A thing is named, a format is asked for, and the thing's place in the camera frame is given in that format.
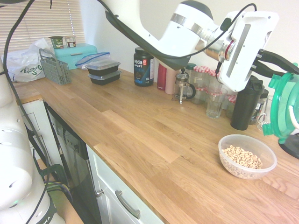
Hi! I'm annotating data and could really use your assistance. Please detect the pink bottle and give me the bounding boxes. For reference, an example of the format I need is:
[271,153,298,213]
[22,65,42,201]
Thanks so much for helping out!
[165,68,180,95]

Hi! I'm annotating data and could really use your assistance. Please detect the black takeout container clear lid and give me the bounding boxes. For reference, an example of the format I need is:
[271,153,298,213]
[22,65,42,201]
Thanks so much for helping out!
[84,58,121,76]
[87,70,122,86]

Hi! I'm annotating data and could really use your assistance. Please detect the spice jar black lid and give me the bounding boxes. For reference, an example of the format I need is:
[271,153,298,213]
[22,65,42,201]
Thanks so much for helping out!
[249,88,270,126]

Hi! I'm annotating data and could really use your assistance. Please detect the green yoghurt cup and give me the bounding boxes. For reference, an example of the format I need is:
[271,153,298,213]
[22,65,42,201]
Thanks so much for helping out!
[48,35,64,49]

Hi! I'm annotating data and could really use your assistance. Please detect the small jar red checkered lid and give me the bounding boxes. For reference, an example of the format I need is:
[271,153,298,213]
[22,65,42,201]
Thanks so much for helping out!
[225,95,238,119]

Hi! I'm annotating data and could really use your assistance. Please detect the clear zip bag blue seal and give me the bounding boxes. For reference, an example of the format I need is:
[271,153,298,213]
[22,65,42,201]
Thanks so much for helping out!
[75,51,110,70]

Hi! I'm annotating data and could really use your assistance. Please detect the tall jar red checkered lid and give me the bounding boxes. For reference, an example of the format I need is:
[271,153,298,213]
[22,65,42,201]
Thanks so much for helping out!
[193,65,212,105]

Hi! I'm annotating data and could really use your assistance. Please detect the black dishwasher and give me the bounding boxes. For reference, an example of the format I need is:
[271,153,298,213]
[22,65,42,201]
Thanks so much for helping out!
[43,101,103,224]

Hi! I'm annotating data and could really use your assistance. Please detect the clear drinking glass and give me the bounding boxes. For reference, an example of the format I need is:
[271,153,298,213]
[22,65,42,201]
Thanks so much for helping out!
[206,86,228,119]

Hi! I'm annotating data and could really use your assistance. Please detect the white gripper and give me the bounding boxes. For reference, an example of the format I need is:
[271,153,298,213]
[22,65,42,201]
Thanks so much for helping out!
[219,11,299,93]

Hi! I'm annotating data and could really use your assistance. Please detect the black shaker bottle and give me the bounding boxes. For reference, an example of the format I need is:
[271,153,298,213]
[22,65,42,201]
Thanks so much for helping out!
[230,76,265,131]

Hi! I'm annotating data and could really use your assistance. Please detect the brown yoghurt cup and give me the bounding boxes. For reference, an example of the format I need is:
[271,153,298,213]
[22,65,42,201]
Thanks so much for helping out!
[64,35,77,49]

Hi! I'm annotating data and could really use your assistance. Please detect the white plastic shopping bag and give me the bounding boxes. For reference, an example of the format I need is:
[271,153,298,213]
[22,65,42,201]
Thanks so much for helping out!
[0,37,56,83]

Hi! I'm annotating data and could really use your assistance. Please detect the red bottle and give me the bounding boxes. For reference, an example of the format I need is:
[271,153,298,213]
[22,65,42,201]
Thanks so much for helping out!
[157,62,168,91]

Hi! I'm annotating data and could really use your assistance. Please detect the green round container lid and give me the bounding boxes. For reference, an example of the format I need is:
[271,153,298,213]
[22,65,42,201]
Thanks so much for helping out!
[262,62,299,145]

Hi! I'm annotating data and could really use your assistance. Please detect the white kitchen cabinet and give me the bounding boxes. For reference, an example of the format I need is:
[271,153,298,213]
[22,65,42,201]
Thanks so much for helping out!
[85,144,165,224]

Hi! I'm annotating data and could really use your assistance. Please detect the grey cutlery basket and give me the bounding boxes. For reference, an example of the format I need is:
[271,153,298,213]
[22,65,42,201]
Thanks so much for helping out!
[38,48,72,86]

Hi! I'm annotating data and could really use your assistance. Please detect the black Vega protein tub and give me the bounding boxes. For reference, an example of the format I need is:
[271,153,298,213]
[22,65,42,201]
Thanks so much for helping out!
[133,47,155,87]

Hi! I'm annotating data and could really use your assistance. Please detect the beige window blinds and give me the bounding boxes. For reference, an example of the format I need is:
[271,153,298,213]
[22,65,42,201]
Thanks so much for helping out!
[0,0,85,59]

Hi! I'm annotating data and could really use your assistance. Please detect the black stand base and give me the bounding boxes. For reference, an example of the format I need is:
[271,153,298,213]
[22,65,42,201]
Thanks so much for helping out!
[278,127,299,161]

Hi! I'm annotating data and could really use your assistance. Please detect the teal bread box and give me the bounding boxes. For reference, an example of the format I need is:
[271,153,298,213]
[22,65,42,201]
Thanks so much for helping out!
[54,42,98,70]

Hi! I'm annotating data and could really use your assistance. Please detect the silver drawer handle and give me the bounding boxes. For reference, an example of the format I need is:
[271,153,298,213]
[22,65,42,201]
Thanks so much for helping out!
[114,189,141,219]

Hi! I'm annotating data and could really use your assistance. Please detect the cereal rings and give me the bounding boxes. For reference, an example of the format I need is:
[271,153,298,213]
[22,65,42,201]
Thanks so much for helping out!
[221,145,263,170]

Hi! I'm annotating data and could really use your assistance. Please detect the clear plastic food container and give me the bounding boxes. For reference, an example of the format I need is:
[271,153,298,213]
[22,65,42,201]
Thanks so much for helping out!
[218,133,278,181]

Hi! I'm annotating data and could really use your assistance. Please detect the glass French press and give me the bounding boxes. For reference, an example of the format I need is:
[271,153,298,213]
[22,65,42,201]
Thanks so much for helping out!
[173,67,197,105]

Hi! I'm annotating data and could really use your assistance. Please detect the glass jar green lid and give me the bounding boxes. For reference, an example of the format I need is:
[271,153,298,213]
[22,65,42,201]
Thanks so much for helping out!
[185,63,197,80]

